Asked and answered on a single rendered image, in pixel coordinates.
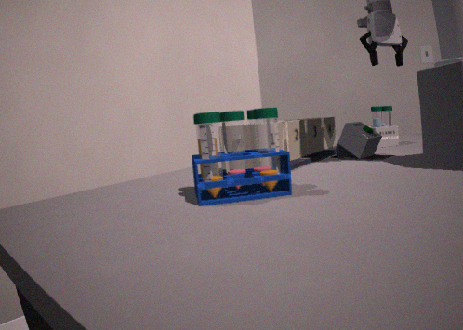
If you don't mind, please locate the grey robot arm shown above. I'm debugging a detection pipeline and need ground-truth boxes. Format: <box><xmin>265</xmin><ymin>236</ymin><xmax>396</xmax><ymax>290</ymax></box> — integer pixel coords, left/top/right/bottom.
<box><xmin>357</xmin><ymin>0</ymin><xmax>463</xmax><ymax>67</ymax></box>

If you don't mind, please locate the blue tube rack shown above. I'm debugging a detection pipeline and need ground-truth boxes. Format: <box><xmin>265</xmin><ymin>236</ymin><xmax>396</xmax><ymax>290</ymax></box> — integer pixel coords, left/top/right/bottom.
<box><xmin>192</xmin><ymin>149</ymin><xmax>292</xmax><ymax>206</ymax></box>

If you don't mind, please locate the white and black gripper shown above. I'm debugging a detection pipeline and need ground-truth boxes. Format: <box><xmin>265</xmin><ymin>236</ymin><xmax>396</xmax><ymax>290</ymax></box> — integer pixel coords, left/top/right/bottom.
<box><xmin>360</xmin><ymin>10</ymin><xmax>408</xmax><ymax>66</ymax></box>

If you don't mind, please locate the white tube rack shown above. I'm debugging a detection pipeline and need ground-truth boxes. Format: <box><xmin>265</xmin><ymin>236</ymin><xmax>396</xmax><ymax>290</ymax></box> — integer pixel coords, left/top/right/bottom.
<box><xmin>368</xmin><ymin>125</ymin><xmax>399</xmax><ymax>148</ymax></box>

